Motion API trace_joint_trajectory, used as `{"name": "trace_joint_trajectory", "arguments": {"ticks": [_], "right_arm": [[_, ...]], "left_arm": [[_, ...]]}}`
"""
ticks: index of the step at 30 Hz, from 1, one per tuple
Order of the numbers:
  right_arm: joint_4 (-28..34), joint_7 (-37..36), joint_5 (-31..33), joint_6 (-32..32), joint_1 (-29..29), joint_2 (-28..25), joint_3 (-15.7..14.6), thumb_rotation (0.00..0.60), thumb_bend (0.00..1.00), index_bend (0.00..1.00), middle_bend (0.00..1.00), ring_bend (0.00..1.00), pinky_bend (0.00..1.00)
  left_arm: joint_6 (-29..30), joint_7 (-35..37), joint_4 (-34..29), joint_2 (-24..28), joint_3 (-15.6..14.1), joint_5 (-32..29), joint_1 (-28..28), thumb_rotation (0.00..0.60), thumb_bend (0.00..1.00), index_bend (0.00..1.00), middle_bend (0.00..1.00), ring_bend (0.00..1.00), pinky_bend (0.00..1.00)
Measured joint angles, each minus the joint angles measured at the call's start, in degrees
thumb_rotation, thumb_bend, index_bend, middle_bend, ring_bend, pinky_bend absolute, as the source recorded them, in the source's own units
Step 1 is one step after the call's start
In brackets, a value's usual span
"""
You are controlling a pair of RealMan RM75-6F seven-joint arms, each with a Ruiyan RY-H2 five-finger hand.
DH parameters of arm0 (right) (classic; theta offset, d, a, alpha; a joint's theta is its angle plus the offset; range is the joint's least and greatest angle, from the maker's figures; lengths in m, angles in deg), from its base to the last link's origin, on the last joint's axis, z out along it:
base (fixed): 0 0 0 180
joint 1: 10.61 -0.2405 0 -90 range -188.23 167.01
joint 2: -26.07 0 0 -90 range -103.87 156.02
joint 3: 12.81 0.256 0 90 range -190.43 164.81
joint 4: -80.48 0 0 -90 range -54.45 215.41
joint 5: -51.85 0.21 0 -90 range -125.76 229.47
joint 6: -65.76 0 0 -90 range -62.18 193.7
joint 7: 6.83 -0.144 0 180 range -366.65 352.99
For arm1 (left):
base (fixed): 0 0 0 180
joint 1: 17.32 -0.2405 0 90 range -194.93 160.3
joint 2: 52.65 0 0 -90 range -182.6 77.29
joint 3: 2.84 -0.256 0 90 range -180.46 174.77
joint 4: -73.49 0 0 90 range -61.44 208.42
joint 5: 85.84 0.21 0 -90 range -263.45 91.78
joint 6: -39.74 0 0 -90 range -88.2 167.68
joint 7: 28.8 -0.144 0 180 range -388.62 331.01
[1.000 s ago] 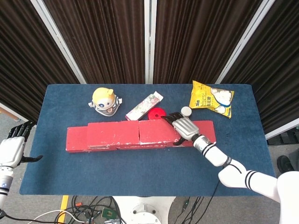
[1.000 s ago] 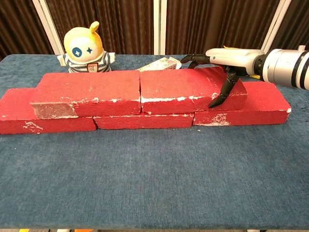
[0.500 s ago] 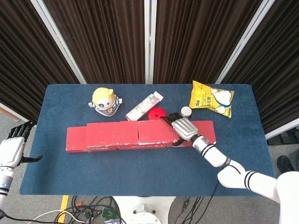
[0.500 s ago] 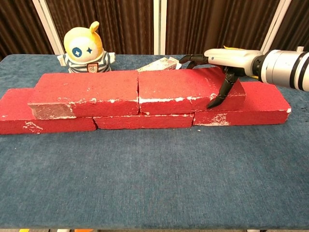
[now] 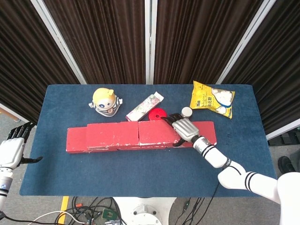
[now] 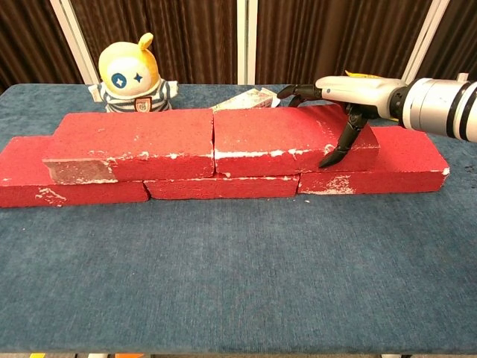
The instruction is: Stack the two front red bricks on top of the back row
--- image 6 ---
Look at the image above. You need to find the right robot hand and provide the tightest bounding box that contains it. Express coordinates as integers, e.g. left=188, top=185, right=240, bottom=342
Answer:
left=277, top=75, right=409, bottom=169

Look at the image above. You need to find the red foam brick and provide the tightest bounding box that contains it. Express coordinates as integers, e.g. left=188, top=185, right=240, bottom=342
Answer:
left=41, top=108, right=216, bottom=185
left=212, top=104, right=382, bottom=178
left=296, top=125, right=451, bottom=196
left=0, top=136, right=151, bottom=209
left=144, top=172, right=301, bottom=201

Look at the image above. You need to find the yellow marshmallow bag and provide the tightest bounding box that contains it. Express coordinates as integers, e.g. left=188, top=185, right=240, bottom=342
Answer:
left=344, top=69, right=378, bottom=80

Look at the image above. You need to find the dark brown curtain panel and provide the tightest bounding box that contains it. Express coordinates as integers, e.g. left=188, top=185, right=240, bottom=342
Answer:
left=255, top=0, right=435, bottom=85
left=0, top=0, right=83, bottom=94
left=414, top=0, right=477, bottom=83
left=70, top=0, right=239, bottom=85

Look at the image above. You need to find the floral toothpaste box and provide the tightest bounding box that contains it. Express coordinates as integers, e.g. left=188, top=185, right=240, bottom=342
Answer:
left=209, top=86, right=281, bottom=112

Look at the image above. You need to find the blue table cloth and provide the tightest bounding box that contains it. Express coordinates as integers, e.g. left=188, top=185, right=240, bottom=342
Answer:
left=0, top=83, right=477, bottom=354

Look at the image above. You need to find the yellow plush toy striped shirt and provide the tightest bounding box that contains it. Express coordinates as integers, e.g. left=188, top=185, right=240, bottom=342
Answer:
left=87, top=32, right=180, bottom=114

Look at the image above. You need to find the white partition post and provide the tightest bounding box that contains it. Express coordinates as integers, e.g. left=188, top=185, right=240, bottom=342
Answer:
left=399, top=0, right=458, bottom=85
left=236, top=0, right=259, bottom=85
left=49, top=0, right=99, bottom=85

